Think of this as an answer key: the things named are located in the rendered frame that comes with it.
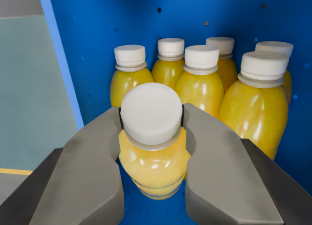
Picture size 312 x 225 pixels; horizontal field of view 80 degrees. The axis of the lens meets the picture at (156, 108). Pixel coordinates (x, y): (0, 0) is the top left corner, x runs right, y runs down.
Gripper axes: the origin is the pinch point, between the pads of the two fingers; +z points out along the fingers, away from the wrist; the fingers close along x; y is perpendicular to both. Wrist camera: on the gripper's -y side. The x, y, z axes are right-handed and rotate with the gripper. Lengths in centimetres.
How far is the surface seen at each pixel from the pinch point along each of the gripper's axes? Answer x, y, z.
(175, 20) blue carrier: 4.2, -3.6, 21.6
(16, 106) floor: -103, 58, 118
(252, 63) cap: 9.3, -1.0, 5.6
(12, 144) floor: -121, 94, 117
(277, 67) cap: 11.1, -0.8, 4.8
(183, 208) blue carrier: 4.0, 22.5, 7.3
